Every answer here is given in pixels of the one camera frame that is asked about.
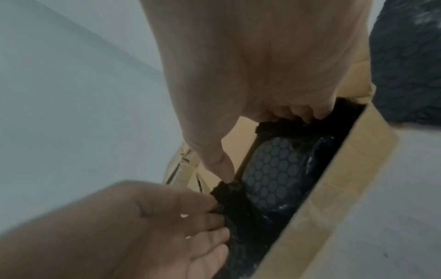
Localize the person's left hand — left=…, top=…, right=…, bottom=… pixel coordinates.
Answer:
left=0, top=180, right=232, bottom=279

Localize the person's right hand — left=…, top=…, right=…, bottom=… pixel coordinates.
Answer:
left=139, top=0, right=373, bottom=183

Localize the black bubble wrap package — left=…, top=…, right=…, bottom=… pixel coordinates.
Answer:
left=209, top=97, right=367, bottom=279

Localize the black bubble wrap sheet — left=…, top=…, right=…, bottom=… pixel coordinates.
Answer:
left=370, top=0, right=441, bottom=125

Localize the brown cardboard box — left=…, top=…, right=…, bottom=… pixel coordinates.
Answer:
left=164, top=53, right=400, bottom=279

